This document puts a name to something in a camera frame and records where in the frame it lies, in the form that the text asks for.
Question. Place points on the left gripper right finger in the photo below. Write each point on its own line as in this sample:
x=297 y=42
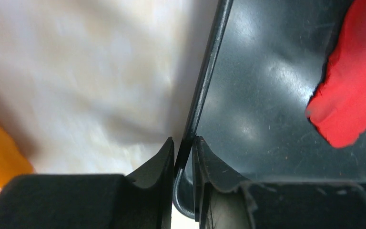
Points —
x=224 y=199

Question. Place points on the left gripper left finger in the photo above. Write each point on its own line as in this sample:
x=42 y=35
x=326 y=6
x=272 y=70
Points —
x=140 y=200

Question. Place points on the black baking tray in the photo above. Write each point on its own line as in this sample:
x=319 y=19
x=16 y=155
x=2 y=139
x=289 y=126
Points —
x=263 y=61

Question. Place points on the red dough piece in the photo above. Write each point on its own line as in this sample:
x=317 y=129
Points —
x=338 y=107

